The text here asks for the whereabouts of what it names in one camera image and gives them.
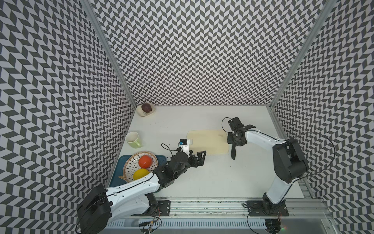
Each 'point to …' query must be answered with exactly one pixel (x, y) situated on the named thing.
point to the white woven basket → (131, 164)
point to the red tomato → (145, 161)
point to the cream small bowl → (140, 111)
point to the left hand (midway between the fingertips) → (199, 153)
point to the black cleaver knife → (233, 151)
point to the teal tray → (117, 170)
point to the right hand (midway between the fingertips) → (232, 142)
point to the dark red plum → (146, 107)
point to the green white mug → (131, 138)
